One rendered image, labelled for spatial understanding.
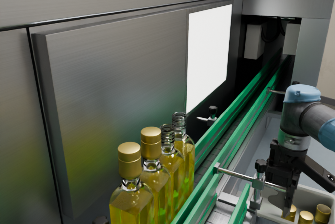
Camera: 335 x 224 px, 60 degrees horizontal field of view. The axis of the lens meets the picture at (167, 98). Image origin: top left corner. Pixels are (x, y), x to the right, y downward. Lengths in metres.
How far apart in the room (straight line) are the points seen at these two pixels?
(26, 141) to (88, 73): 0.15
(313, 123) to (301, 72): 0.82
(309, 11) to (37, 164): 1.23
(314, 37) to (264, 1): 0.27
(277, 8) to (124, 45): 0.98
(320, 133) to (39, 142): 0.53
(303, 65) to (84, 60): 1.14
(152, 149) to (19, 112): 0.21
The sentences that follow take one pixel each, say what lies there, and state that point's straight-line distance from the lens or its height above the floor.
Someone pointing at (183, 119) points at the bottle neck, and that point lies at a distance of 0.57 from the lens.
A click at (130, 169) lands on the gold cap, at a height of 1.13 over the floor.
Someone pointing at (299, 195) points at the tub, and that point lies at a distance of 0.97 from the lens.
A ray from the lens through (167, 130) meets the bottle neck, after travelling 0.52.
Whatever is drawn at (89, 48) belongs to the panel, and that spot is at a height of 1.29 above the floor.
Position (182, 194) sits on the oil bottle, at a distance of 0.62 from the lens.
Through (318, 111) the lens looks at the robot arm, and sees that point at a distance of 0.69.
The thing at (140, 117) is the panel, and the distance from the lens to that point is 0.68.
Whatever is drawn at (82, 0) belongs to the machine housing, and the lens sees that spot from 0.51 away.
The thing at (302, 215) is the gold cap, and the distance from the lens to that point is 0.90.
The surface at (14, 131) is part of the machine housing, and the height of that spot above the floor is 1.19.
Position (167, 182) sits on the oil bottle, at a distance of 0.52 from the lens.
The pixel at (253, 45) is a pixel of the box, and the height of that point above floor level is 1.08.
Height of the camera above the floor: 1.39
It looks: 22 degrees down
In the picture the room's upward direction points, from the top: straight up
